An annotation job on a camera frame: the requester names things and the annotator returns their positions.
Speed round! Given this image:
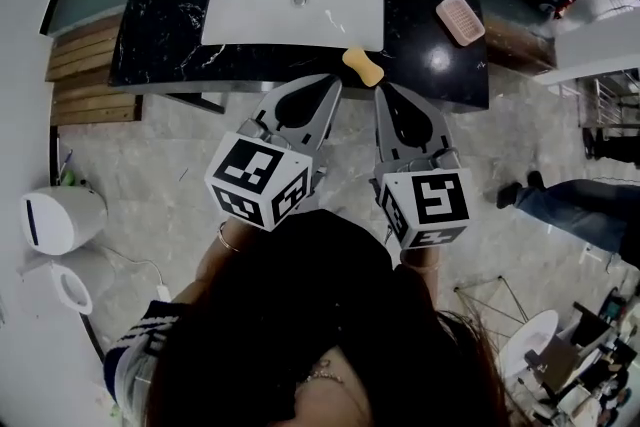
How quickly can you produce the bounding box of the white cable with adapter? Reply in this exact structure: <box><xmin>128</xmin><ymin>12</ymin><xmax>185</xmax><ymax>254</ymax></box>
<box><xmin>94</xmin><ymin>243</ymin><xmax>174</xmax><ymax>304</ymax></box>

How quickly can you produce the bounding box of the thin wire rack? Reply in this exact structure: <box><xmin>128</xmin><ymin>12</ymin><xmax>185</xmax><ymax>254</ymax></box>
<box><xmin>453</xmin><ymin>274</ymin><xmax>532</xmax><ymax>337</ymax></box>

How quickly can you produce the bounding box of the wooden slat bench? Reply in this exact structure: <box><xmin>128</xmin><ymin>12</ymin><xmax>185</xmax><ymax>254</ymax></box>
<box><xmin>44</xmin><ymin>17</ymin><xmax>144</xmax><ymax>126</ymax></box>

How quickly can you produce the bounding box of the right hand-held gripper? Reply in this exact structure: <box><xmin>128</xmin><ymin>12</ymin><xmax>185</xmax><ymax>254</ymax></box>
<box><xmin>369</xmin><ymin>83</ymin><xmax>474</xmax><ymax>250</ymax></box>

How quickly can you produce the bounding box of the person's right forearm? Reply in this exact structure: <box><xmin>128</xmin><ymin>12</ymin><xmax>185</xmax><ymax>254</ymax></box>
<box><xmin>399</xmin><ymin>245</ymin><xmax>442</xmax><ymax>314</ymax></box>

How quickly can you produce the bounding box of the person's left forearm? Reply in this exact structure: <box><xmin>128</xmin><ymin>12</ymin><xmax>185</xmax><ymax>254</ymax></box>
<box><xmin>192</xmin><ymin>217</ymin><xmax>251</xmax><ymax>306</ymax></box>

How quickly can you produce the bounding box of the white oval-rim bin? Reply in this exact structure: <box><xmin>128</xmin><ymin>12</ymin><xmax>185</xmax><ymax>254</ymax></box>
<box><xmin>19</xmin><ymin>245</ymin><xmax>119</xmax><ymax>316</ymax></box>

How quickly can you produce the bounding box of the black marble vanity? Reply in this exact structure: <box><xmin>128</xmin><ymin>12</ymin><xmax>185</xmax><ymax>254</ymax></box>
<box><xmin>108</xmin><ymin>0</ymin><xmax>490</xmax><ymax>114</ymax></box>

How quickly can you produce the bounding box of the yellow bar of soap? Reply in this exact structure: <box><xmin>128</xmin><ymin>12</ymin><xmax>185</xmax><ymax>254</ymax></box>
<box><xmin>341</xmin><ymin>46</ymin><xmax>385</xmax><ymax>88</ymax></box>

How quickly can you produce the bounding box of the pink soap dish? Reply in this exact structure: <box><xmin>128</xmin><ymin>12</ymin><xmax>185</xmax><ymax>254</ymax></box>
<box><xmin>435</xmin><ymin>0</ymin><xmax>487</xmax><ymax>48</ymax></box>

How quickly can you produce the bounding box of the white rectangular sink basin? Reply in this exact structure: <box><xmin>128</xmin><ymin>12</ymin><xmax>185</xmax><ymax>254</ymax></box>
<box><xmin>200</xmin><ymin>0</ymin><xmax>385</xmax><ymax>52</ymax></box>

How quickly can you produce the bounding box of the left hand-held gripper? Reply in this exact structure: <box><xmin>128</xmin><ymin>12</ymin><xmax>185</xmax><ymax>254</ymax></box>
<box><xmin>204</xmin><ymin>74</ymin><xmax>344</xmax><ymax>232</ymax></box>

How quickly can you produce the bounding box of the metal railing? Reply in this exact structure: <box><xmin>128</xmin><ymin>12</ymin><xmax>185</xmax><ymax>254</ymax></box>
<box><xmin>574</xmin><ymin>72</ymin><xmax>640</xmax><ymax>131</ymax></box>

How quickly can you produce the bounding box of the thin chain necklace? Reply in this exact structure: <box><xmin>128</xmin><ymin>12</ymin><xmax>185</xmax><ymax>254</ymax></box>
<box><xmin>303</xmin><ymin>358</ymin><xmax>346</xmax><ymax>386</ymax></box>

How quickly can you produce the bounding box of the white lidded dustbin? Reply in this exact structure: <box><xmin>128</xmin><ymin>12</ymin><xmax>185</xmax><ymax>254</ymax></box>
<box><xmin>19</xmin><ymin>186</ymin><xmax>109</xmax><ymax>257</ymax></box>

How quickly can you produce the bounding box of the thin metal bracelet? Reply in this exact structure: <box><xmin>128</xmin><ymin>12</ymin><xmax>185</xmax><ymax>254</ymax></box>
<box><xmin>217</xmin><ymin>220</ymin><xmax>241</xmax><ymax>254</ymax></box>

